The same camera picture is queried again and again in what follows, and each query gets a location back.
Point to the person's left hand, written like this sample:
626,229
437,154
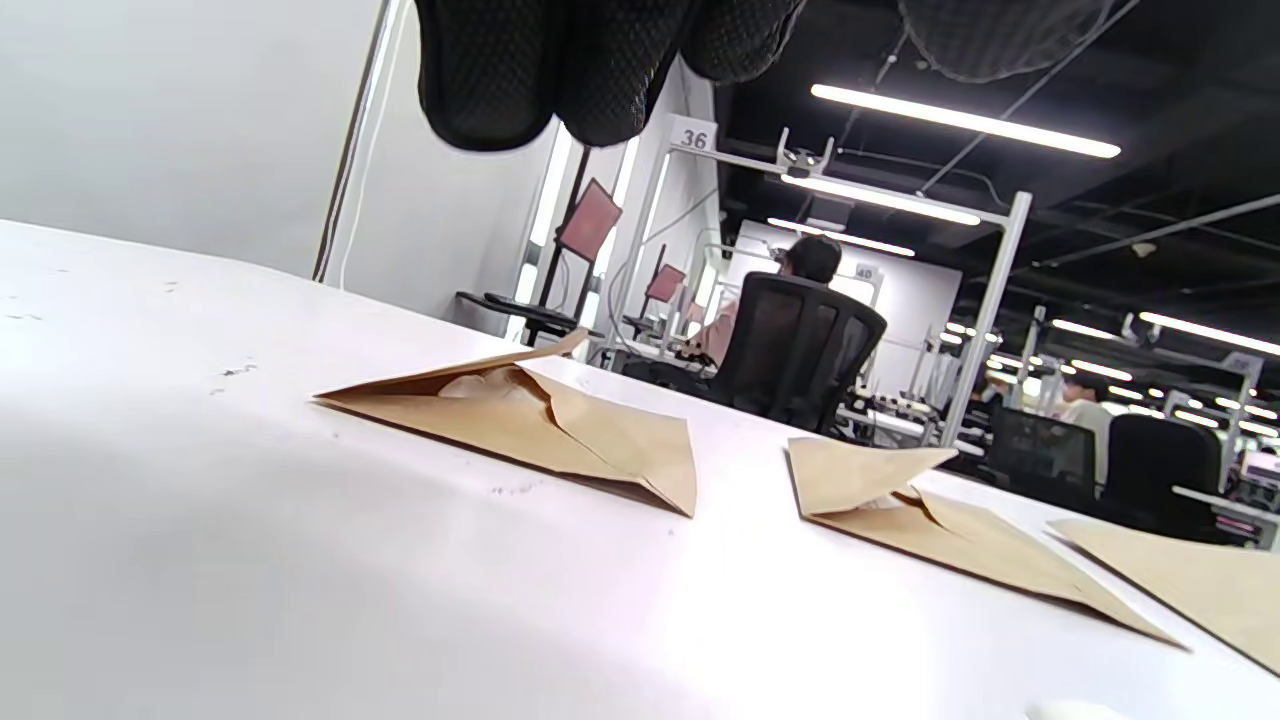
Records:
560,60

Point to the brown paper envelope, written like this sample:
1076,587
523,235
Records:
1000,550
1200,590
600,440

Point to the pink sign on stand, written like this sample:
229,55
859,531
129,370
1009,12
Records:
666,283
590,220

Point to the small black desk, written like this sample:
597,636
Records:
520,308

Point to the ceiling strip light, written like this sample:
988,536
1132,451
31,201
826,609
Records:
960,120
840,237
880,198

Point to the black mesh office chair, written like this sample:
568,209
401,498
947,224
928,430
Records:
800,350

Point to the white metal frame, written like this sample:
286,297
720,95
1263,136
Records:
990,300

